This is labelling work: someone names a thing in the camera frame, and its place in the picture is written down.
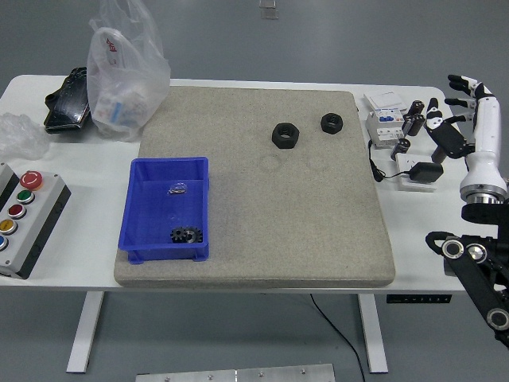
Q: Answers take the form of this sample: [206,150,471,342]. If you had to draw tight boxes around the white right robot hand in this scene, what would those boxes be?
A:
[424,73,509,193]

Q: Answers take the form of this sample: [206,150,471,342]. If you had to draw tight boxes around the large black gear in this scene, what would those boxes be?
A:
[182,226,204,244]

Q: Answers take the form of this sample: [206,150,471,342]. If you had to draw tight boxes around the flat white box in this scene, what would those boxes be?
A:
[363,90,407,115]

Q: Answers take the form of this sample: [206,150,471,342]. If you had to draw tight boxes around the small black hex nut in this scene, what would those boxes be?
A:
[320,112,344,135]

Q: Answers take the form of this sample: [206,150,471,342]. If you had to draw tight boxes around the large black hex nut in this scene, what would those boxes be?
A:
[271,122,301,150]

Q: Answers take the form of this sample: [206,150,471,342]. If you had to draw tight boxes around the grey push-button control box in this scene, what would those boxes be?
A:
[0,161,72,279]

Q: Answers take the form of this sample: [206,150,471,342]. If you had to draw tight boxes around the black power adapter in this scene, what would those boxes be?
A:
[409,162,445,185]

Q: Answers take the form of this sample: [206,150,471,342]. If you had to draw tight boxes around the white circuit breaker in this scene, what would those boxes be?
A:
[365,109,409,150]

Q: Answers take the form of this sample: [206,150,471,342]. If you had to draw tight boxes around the black table control panel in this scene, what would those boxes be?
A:
[386,294,453,306]

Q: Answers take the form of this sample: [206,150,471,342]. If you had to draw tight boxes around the white table leg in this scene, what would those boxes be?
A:
[65,292,105,374]
[356,294,389,374]

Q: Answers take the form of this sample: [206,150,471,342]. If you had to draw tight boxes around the grey-brown mat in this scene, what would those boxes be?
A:
[113,85,398,288]

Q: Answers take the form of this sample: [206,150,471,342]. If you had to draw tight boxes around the blue plastic bin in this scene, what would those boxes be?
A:
[118,155,211,264]

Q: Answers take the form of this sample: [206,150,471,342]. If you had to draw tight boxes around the silver metal plate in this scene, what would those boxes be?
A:
[134,364,336,382]

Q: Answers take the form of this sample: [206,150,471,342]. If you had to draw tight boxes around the clear plastic shopping bag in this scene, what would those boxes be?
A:
[86,0,172,143]

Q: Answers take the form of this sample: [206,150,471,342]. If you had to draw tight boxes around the glossy black pouch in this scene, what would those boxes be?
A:
[43,66,93,134]

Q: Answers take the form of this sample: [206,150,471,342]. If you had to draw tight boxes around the crumpled clear plastic wrap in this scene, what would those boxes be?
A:
[0,112,51,160]

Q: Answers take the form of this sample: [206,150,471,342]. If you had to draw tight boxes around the black adapter cord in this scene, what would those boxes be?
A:
[367,139,413,183]

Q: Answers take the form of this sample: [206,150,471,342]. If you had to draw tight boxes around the black floor cable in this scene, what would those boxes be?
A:
[309,294,366,382]

